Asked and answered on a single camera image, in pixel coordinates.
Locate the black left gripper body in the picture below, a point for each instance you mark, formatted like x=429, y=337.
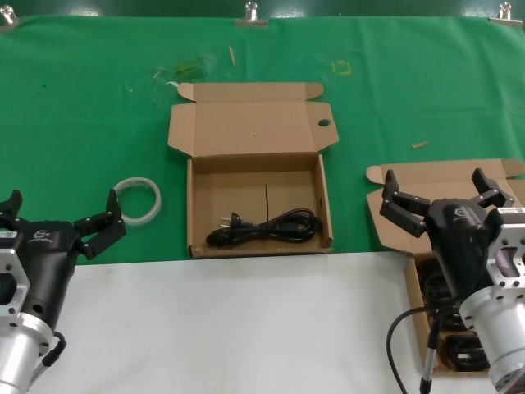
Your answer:
x=49, y=254

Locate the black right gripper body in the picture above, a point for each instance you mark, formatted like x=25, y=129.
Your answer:
x=459, y=246

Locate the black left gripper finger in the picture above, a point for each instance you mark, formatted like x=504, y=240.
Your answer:
x=11, y=205
x=102, y=230

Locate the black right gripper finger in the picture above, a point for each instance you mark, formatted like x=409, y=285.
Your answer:
x=494, y=195
x=404, y=211

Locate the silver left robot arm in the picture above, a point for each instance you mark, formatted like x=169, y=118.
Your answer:
x=16, y=357

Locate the plain open cardboard box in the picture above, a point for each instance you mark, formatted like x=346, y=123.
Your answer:
x=410, y=242

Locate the cardboard box with round hole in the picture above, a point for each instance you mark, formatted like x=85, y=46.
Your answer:
x=254, y=123

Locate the clear tape roll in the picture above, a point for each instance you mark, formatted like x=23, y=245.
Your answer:
x=157, y=205

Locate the small wooden chip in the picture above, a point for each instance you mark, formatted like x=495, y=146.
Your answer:
x=421, y=145

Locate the clear tape scrap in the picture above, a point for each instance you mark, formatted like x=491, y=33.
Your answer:
x=172, y=83

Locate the metal binder clip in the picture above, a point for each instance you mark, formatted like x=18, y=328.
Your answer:
x=505, y=12
x=251, y=21
x=7, y=18

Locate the clear plastic bag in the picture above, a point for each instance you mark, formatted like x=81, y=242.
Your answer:
x=188, y=67

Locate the thin wooden stick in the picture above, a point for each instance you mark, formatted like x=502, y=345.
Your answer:
x=232, y=56

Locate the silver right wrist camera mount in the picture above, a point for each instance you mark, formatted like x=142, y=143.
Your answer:
x=508, y=230

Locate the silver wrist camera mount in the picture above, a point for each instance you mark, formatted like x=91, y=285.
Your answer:
x=508, y=230
x=12, y=262

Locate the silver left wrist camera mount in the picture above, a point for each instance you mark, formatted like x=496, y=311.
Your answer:
x=12, y=262

